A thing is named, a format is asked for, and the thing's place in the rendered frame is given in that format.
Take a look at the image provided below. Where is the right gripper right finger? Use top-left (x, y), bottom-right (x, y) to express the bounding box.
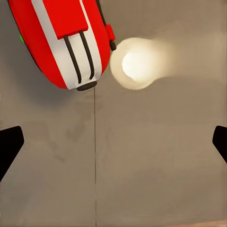
top-left (212, 126), bottom-right (227, 163)

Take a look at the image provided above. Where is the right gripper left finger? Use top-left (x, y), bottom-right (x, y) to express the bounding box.
top-left (0, 126), bottom-right (24, 182)

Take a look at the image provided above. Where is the radio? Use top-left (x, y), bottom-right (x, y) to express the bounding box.
top-left (8, 0), bottom-right (116, 91)

